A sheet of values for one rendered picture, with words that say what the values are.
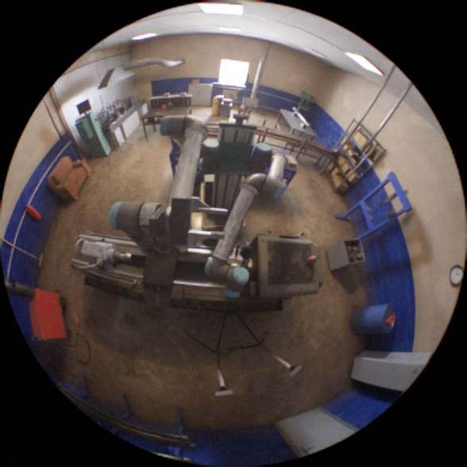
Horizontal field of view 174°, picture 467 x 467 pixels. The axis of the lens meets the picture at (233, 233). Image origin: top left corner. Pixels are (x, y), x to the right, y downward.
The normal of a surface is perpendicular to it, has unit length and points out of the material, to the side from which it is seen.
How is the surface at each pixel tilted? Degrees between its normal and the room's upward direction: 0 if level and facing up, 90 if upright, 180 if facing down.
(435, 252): 90
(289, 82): 90
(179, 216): 41
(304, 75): 90
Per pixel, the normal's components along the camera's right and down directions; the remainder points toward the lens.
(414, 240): -0.99, -0.09
